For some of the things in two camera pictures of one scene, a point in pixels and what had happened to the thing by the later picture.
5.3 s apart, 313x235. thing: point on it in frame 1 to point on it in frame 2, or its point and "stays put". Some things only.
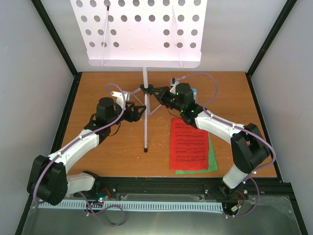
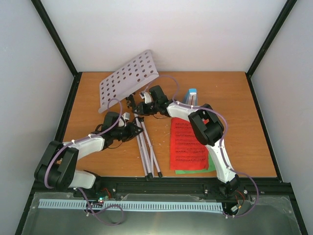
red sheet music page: x=189 y=146 stays put
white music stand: x=142 y=34 to x=128 y=79
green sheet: x=212 y=163 stays put
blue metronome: x=195 y=95 stays put
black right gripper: x=163 y=91 to x=141 y=109
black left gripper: x=136 y=116 to x=131 y=131
